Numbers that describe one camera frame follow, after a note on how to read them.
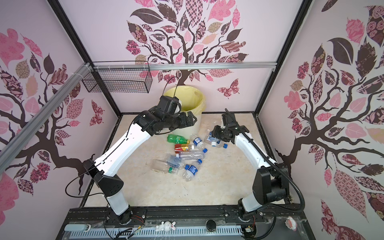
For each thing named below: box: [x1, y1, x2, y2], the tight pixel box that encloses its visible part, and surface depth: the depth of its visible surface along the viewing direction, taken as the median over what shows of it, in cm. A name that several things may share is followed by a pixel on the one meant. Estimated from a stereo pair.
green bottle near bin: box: [166, 134, 190, 145], surface depth 100 cm
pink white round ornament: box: [284, 216, 298, 232], surface depth 69 cm
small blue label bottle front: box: [182, 164, 199, 182], surface depth 86 cm
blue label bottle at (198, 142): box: [190, 133, 208, 153], surface depth 100 cm
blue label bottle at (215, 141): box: [204, 131, 229, 149], surface depth 89 cm
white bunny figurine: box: [155, 221, 176, 232], surface depth 71 cm
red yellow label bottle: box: [174, 144, 189, 154], surface depth 97 cm
